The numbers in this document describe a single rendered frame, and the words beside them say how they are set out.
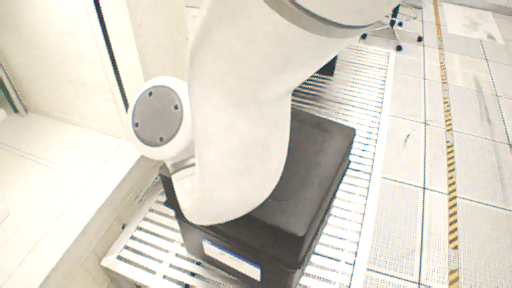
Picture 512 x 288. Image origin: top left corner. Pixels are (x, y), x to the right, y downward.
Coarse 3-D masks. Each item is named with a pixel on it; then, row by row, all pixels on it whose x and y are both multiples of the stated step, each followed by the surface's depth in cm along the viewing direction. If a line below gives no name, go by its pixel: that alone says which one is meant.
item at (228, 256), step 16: (192, 224) 69; (192, 240) 75; (208, 240) 70; (224, 240) 66; (208, 256) 76; (224, 256) 71; (240, 256) 68; (256, 256) 64; (240, 272) 73; (256, 272) 69; (272, 272) 65; (288, 272) 62
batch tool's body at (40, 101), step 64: (0, 0) 74; (64, 0) 67; (128, 0) 63; (0, 64) 89; (64, 64) 81; (128, 64) 73; (0, 128) 97; (64, 128) 97; (0, 192) 80; (64, 192) 80; (128, 192) 88; (0, 256) 68; (64, 256) 69
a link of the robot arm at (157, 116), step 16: (160, 80) 34; (176, 80) 33; (144, 96) 34; (160, 96) 33; (176, 96) 33; (128, 112) 35; (144, 112) 34; (160, 112) 33; (176, 112) 32; (128, 128) 34; (144, 128) 33; (160, 128) 33; (176, 128) 32; (144, 144) 33; (160, 144) 33; (176, 144) 32; (192, 144) 33; (160, 160) 34; (176, 160) 35; (192, 160) 35
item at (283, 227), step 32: (320, 128) 69; (352, 128) 69; (288, 160) 63; (320, 160) 63; (288, 192) 57; (320, 192) 58; (224, 224) 61; (256, 224) 55; (288, 224) 53; (320, 224) 64; (288, 256) 57
